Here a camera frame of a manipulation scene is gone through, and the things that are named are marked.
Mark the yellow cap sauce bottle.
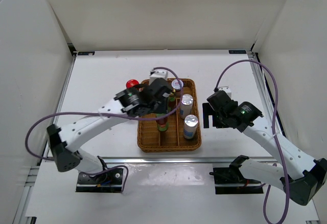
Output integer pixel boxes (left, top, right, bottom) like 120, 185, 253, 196
167, 93, 177, 111
156, 114, 169, 132

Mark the yellow cap sauce bottle front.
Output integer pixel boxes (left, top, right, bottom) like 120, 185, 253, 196
156, 114, 169, 132

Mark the purple lid dark jar front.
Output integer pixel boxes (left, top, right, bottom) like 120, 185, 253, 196
171, 79, 184, 98

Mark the silver white can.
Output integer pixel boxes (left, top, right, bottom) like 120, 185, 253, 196
183, 114, 199, 139
179, 94, 194, 119

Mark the silver top white can front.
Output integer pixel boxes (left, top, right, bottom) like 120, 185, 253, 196
183, 114, 199, 139

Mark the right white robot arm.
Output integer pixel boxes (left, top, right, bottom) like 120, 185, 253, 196
202, 90, 326, 206

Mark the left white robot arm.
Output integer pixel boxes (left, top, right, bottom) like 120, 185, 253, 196
47, 78, 174, 183

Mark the red lid sauce jar rear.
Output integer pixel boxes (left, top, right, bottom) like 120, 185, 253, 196
126, 79, 139, 89

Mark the wicker divided basket tray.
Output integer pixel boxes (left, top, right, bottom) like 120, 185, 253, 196
137, 78, 202, 153

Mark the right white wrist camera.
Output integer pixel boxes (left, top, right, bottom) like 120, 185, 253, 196
214, 86, 232, 98

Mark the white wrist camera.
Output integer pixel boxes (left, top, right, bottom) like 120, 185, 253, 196
214, 86, 232, 98
149, 69, 168, 84

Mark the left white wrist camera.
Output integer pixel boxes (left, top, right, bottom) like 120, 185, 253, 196
149, 69, 168, 84

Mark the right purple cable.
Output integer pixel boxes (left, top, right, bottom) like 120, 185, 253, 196
214, 60, 291, 224

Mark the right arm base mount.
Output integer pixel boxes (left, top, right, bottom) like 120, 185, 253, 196
209, 155, 265, 195

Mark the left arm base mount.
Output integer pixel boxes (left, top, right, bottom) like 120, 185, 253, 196
75, 165, 129, 193

